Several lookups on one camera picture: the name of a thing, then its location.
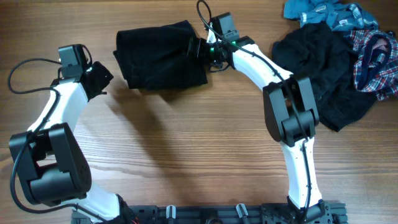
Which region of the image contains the black knit sweater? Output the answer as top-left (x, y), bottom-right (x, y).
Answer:
top-left (113, 20), bottom-right (208, 91)

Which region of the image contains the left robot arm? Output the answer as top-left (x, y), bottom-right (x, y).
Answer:
top-left (9, 44), bottom-right (139, 223)

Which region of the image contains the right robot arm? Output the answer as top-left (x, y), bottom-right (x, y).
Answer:
top-left (188, 12), bottom-right (330, 223)

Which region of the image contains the black garment underneath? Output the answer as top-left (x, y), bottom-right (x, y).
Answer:
top-left (272, 22), bottom-right (377, 132)

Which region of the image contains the blue patterned garment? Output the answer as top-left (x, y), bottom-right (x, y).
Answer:
top-left (284, 0), bottom-right (379, 32)

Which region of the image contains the red plaid shirt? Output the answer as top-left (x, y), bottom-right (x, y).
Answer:
top-left (343, 30), bottom-right (397, 101)

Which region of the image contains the right black camera cable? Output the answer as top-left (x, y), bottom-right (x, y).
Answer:
top-left (196, 0), bottom-right (313, 223)

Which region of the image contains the black camera cable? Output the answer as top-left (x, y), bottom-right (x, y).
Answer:
top-left (7, 45), bottom-right (108, 222)
top-left (196, 0), bottom-right (313, 223)

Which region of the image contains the left black camera cable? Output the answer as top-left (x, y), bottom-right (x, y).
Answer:
top-left (7, 45), bottom-right (108, 222)

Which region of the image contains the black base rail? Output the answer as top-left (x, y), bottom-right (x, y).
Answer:
top-left (70, 202), bottom-right (348, 224)

